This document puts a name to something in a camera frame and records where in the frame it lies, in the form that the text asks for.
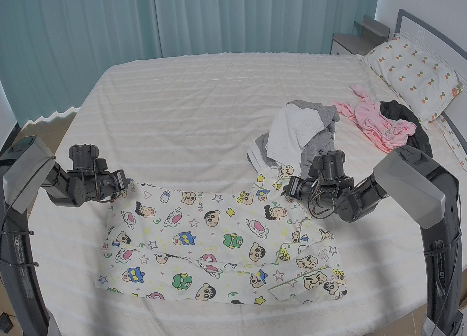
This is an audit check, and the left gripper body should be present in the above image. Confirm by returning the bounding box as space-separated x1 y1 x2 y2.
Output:
104 169 131 193

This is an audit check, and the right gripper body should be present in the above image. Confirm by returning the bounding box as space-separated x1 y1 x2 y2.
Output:
286 176 311 201

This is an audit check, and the white printed pyjama top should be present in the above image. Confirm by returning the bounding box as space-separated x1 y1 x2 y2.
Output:
96 164 347 307

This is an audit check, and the bed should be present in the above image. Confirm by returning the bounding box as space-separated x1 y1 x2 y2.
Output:
15 8 467 336

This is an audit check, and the grey and white garment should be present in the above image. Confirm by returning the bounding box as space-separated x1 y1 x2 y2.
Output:
246 100 341 182

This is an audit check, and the pink garment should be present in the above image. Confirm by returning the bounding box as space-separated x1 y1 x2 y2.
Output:
328 84 417 154

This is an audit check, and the black garment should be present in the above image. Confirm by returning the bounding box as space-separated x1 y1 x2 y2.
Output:
379 101 433 160

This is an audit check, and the grey bedside table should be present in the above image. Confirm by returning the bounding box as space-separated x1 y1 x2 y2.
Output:
330 15 390 56

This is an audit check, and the white printed pillow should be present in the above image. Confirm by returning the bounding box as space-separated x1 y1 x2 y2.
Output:
356 33 464 131

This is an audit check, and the blue-green curtain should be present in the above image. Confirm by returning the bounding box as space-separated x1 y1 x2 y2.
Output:
0 0 380 127

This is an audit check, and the black cable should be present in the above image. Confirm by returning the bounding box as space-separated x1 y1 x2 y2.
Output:
307 197 338 221

